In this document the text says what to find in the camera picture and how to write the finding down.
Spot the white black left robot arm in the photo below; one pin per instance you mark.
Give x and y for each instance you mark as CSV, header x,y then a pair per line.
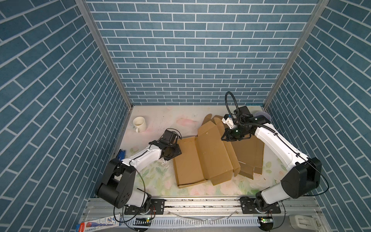
x,y
117,182

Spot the aluminium left corner post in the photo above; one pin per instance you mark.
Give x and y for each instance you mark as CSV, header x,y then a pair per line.
x,y
87,16

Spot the white slotted cable duct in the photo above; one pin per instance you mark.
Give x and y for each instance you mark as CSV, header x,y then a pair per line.
x,y
193,222

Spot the aluminium right corner post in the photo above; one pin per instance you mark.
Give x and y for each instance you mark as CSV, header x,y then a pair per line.
x,y
309,26

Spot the white ceramic mug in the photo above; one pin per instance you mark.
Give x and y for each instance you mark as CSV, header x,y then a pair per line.
x,y
140,124

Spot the brown cardboard box top sheet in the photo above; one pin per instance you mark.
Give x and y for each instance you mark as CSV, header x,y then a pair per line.
x,y
187,166

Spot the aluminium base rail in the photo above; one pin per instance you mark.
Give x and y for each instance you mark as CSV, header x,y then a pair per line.
x,y
205,206

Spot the brown cardboard box sheet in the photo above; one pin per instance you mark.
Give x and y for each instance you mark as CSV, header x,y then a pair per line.
x,y
187,166
249,150

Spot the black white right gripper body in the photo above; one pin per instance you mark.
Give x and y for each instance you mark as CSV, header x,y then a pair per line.
x,y
235,133

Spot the white plastic device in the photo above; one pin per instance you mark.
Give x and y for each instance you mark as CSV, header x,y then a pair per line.
x,y
303,222

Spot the white red blue carton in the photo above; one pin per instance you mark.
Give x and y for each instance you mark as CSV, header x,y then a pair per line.
x,y
99,224

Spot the blue object at left wall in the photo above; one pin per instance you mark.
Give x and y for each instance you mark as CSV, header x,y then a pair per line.
x,y
121,154

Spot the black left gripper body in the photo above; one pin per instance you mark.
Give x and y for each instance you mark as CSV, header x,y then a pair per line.
x,y
173,151

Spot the brown cardboard box lower sheet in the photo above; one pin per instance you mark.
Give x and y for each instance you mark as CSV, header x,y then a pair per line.
x,y
249,150

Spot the aluminium corner post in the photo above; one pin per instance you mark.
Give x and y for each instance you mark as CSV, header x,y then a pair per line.
x,y
87,16
309,26

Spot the lavender ceramic mug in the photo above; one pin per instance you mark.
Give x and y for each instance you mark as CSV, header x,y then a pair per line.
x,y
262,113

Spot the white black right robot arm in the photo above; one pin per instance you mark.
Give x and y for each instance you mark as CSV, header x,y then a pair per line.
x,y
303,173

